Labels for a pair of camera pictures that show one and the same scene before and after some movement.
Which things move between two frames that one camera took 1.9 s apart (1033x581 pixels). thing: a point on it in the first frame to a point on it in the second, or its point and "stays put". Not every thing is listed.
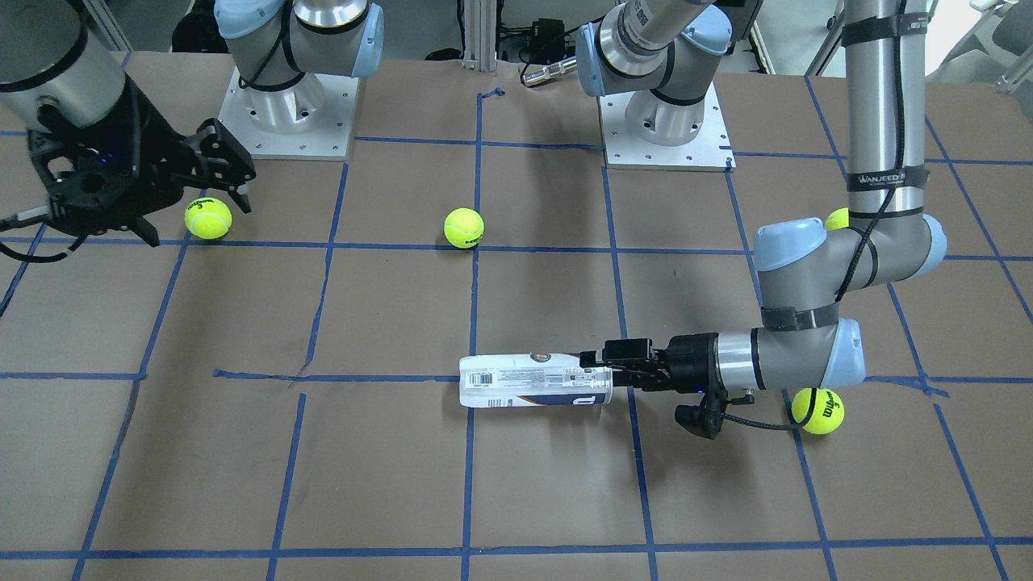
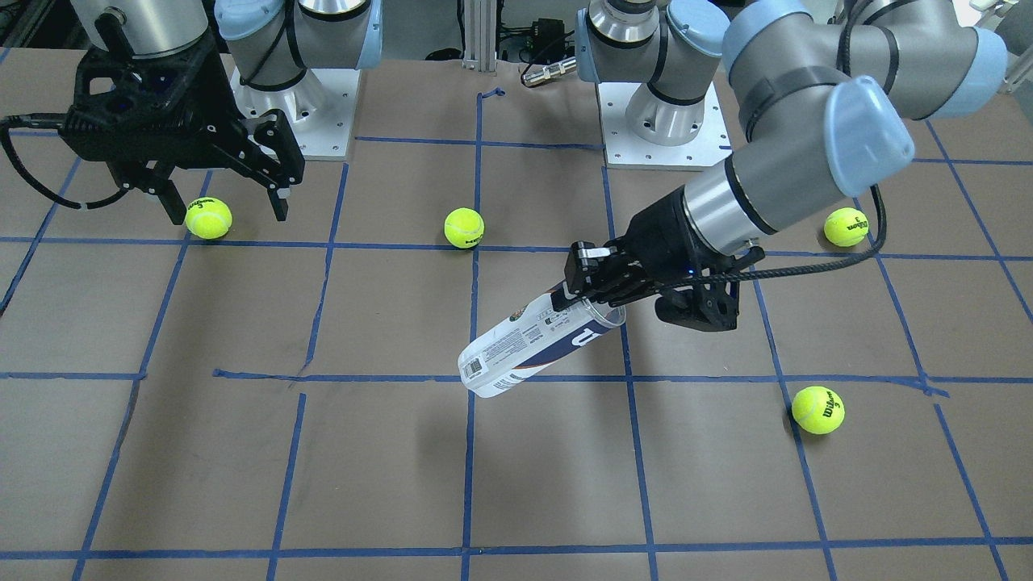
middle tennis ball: x=463 y=227 stays put
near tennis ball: x=208 y=218 stays put
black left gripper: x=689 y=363 to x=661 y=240
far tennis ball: x=828 y=413 stays put
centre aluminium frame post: x=480 y=35 stays put
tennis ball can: x=532 y=380 to x=527 y=337
